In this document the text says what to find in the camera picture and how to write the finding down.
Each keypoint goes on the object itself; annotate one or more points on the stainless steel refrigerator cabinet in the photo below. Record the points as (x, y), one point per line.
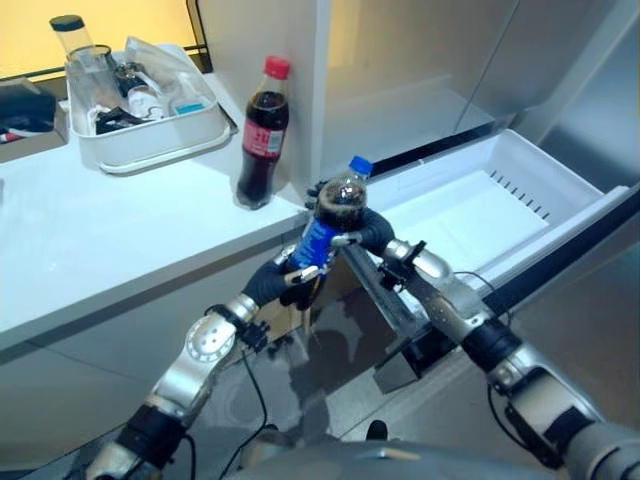
(390, 65)

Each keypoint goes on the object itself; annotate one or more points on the cardboard box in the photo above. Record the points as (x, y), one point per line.
(35, 145)

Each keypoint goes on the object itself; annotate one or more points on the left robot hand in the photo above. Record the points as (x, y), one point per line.
(265, 287)

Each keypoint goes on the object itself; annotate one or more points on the black cloth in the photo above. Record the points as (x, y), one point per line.
(25, 112)

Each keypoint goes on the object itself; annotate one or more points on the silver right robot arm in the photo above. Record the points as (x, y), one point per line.
(520, 365)

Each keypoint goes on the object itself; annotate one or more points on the packet with blue label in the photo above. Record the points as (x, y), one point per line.
(189, 107)

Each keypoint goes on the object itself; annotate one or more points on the clear plastic bag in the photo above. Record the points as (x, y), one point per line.
(160, 65)

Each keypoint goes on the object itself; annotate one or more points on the red-capped cola bottle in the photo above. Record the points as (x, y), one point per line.
(262, 135)

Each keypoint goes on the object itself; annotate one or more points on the black flat item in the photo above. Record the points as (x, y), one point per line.
(117, 122)

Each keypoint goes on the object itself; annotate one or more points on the white refrigerator drawer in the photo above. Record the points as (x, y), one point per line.
(475, 210)

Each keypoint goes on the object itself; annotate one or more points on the clear drinking glass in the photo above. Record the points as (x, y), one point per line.
(95, 65)

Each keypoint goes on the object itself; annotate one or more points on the stainless steel refrigerator door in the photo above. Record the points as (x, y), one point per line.
(575, 65)

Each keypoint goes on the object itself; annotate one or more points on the brown cardboard panel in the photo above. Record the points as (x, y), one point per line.
(345, 280)

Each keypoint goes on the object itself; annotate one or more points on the clear jar with black lid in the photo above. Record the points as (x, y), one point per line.
(70, 35)

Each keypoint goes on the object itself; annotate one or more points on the blue-capped cola bottle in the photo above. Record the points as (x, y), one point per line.
(320, 235)

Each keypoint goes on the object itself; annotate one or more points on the small white bottle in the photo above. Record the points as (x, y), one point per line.
(142, 102)

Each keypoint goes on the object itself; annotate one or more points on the black metal frame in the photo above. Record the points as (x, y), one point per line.
(192, 47)

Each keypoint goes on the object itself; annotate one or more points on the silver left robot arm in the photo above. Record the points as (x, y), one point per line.
(200, 360)

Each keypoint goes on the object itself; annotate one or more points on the dark robot foot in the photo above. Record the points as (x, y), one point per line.
(377, 430)

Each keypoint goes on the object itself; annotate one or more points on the white plastic bin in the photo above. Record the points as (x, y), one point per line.
(150, 142)

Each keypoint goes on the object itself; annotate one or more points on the grey robot torso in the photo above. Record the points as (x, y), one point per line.
(380, 460)

